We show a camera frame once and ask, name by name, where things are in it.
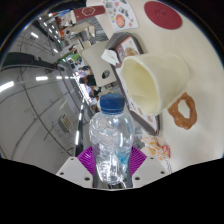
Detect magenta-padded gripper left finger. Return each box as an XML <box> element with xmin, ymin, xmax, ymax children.
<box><xmin>55</xmin><ymin>145</ymin><xmax>98</xmax><ymax>189</ymax></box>

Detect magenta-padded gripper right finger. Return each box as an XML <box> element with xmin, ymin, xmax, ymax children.
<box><xmin>125</xmin><ymin>145</ymin><xmax>171</xmax><ymax>189</ymax></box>

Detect clear blue-capped water bottle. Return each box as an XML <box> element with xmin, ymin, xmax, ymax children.
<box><xmin>88</xmin><ymin>93</ymin><xmax>136</xmax><ymax>186</ymax></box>

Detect ceiling air conditioner unit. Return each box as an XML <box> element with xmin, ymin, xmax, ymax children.
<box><xmin>58</xmin><ymin>113</ymin><xmax>74</xmax><ymax>134</ymax></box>

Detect person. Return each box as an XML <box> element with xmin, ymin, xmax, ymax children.
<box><xmin>79</xmin><ymin>68</ymin><xmax>98</xmax><ymax>87</ymax></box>

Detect ceiling lights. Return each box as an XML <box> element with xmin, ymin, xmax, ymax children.
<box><xmin>0</xmin><ymin>19</ymin><xmax>88</xmax><ymax>148</ymax></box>

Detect crumpled white napkin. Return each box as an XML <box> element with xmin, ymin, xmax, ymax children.
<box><xmin>100</xmin><ymin>48</ymin><xmax>120</xmax><ymax>67</ymax></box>

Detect dark brown food tray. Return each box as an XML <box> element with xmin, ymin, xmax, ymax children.
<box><xmin>105</xmin><ymin>31</ymin><xmax>161</xmax><ymax>137</ymax></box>

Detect white sticker sheet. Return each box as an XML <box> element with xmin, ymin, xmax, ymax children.
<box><xmin>101</xmin><ymin>0</ymin><xmax>141</xmax><ymax>33</ymax></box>

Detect flat round red coaster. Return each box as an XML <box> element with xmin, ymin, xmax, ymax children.
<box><xmin>143</xmin><ymin>0</ymin><xmax>184</xmax><ymax>30</ymax></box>

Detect cream mug with brown handle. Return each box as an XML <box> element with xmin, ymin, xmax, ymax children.
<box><xmin>119</xmin><ymin>53</ymin><xmax>198</xmax><ymax>131</ymax></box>

